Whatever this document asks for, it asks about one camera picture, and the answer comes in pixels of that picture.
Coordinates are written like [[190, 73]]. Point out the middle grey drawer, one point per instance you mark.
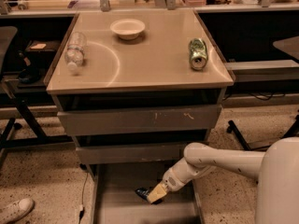
[[131, 153]]

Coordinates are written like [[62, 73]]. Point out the white sneaker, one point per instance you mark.
[[16, 211]]

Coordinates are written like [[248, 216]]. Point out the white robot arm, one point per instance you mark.
[[276, 170]]

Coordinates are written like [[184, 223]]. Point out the white paper bowl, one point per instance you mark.
[[127, 29]]

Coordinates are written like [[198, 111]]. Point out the black desk frame leg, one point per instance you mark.
[[41, 137]]

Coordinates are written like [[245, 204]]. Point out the crushed green soda can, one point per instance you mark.
[[198, 56]]

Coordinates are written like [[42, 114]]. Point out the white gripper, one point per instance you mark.
[[172, 181]]

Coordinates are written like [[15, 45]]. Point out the open bottom grey drawer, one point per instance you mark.
[[115, 200]]

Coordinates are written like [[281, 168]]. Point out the clear plastic water bottle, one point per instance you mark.
[[75, 52]]

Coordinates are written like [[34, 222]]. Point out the black wheeled stand leg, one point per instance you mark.
[[233, 129]]

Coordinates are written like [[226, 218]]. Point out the dark box with label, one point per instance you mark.
[[43, 46]]

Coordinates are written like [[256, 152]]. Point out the dark blue snack bar wrapper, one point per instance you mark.
[[144, 193]]

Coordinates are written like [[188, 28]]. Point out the top grey drawer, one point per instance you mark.
[[140, 120]]

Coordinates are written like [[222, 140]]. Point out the grey drawer cabinet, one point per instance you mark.
[[152, 70]]

